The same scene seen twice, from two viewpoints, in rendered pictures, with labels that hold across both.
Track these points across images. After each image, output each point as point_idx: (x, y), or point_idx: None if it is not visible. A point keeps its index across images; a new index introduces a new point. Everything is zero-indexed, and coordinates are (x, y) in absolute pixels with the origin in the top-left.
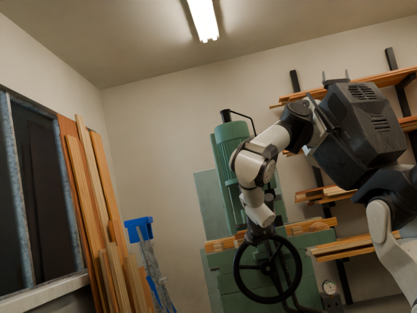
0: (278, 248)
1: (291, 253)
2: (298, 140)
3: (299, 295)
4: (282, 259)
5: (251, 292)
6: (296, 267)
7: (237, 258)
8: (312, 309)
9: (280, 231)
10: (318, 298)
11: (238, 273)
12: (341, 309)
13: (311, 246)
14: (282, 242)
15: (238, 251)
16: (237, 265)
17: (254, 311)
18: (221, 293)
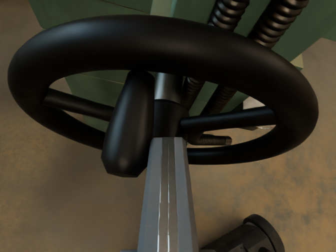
0: (245, 126)
1: (271, 138)
2: None
3: (212, 90)
4: (228, 91)
5: (90, 141)
6: (242, 154)
7: (25, 91)
8: (212, 143)
9: (332, 1)
10: (237, 103)
11: (44, 115)
12: (252, 129)
13: (333, 40)
14: (282, 123)
15: (26, 71)
16: (36, 103)
17: (120, 76)
18: (43, 26)
